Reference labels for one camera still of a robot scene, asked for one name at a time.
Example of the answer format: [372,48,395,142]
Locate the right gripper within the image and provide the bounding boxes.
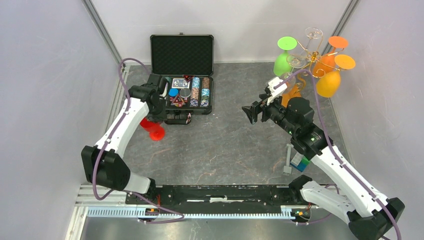
[241,91,297,136]

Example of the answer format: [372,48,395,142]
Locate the red plastic wine glass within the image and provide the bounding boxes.
[140,118,166,141]

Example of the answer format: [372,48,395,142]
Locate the clear wine glass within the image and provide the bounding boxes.
[277,73,297,91]
[287,27,323,69]

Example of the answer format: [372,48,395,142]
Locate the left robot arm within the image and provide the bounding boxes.
[81,74,168,204]

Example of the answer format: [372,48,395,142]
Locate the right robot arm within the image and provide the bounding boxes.
[241,97,405,240]

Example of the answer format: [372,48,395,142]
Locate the wooden rack base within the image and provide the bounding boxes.
[281,86,302,108]

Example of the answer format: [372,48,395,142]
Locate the green plastic wine glass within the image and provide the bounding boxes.
[273,36,298,77]

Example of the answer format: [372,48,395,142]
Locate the yellow plastic wine glass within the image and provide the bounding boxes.
[315,54,356,98]

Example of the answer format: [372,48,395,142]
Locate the orange plastic wine glass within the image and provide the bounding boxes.
[312,36,349,78]

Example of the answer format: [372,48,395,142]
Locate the blue round chip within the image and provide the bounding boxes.
[168,88,179,97]

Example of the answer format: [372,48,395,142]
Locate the playing card deck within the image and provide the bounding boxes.
[171,78,190,89]

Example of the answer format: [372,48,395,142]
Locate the black poker chip case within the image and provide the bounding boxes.
[150,34,215,125]

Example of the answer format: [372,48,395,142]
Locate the blue green building blocks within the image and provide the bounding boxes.
[290,153,310,172]

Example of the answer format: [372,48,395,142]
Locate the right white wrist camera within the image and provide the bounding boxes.
[265,76,288,105]

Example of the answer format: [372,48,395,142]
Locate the gold wire glass rack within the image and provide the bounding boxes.
[285,27,349,78]

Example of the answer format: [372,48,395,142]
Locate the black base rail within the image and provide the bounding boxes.
[145,184,310,215]

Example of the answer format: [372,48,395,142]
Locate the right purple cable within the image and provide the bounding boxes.
[273,68,403,240]

